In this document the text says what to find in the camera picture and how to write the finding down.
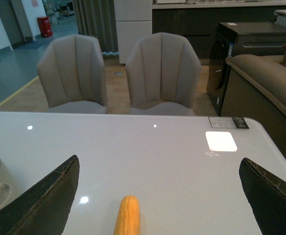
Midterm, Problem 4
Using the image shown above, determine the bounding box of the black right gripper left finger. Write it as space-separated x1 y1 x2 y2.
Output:
0 155 80 235

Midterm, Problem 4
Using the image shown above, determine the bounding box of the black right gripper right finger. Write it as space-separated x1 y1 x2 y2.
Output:
239 158 286 235

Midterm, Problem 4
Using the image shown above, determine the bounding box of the yellow corn cob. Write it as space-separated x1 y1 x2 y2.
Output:
114 195 141 235

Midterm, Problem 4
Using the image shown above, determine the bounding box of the label sticker on table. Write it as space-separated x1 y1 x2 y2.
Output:
209 117 249 129

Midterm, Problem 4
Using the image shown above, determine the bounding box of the tan sofa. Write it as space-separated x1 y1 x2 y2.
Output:
220 44 286 158

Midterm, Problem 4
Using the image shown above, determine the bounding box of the beige chair left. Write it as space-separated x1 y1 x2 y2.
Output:
37 34 108 114

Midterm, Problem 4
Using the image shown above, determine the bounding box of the beige chair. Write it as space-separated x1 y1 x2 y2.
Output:
125 32 201 117
37 34 108 114

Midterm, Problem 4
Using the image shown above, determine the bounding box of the black appliance cabinet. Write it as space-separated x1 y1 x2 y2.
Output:
207 22 286 115

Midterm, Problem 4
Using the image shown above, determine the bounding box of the beige chair right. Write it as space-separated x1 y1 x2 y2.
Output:
125 32 201 117

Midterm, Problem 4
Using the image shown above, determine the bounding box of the red bin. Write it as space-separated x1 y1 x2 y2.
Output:
37 16 53 38

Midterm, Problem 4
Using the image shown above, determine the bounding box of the dark kitchen counter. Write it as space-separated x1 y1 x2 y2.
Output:
152 0 286 65

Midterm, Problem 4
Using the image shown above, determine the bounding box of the grey curtain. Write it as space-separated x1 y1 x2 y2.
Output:
72 0 119 52

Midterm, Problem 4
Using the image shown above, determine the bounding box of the white tall cabinet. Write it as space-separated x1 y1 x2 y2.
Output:
114 0 152 64

